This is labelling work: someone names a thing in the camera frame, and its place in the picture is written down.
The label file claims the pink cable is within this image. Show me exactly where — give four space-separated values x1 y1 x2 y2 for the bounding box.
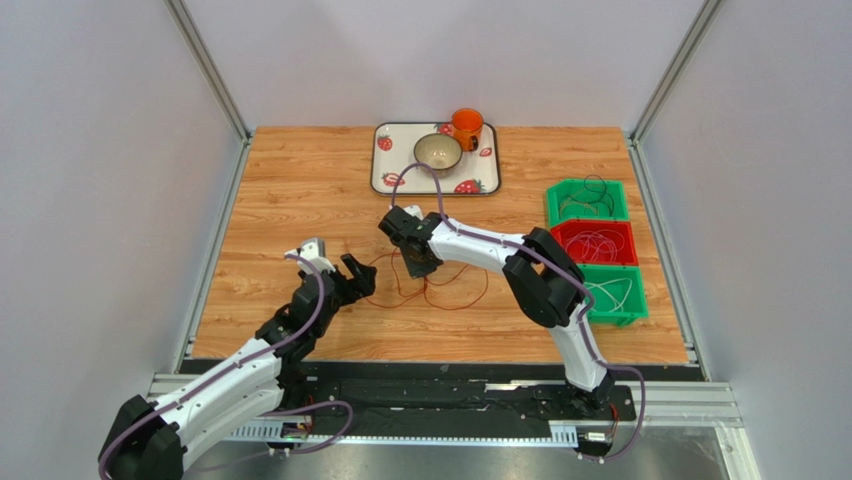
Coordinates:
564 228 628 264

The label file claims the white cable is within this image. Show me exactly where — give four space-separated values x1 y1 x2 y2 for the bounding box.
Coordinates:
585 278 635 314

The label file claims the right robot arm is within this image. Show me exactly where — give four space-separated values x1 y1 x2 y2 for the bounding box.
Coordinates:
378 206 615 410

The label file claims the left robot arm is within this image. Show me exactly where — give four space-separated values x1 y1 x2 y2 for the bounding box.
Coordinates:
98 248 377 479

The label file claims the grey ceramic bowl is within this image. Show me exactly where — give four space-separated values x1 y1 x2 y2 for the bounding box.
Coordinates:
412 133 463 177

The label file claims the orange mug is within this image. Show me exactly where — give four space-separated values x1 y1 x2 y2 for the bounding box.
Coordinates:
450 108 484 152

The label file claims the far green bin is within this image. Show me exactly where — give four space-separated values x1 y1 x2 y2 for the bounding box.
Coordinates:
545 175 629 227

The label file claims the green bin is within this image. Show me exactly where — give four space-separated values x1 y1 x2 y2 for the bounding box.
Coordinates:
579 264 649 327
545 175 629 227

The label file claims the red bin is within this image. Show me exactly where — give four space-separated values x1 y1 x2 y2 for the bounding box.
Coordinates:
550 219 639 266

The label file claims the near green bin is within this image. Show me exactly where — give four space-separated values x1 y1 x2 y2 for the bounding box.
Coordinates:
579 264 649 327

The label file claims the purple left arm hose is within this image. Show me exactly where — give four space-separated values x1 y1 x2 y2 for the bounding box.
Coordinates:
98 252 355 480

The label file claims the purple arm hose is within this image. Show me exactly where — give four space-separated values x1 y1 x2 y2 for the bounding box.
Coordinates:
389 162 647 464
98 252 355 480

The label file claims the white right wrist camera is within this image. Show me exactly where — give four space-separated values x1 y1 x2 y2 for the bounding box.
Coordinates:
403 205 424 221

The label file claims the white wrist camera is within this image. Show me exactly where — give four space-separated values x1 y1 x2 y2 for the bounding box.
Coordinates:
403 205 424 221
285 237 336 275

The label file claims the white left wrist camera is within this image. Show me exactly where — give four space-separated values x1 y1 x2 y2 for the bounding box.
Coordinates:
285 237 336 275

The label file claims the purple right arm hose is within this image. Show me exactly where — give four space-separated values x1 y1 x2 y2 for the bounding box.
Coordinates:
389 162 647 464

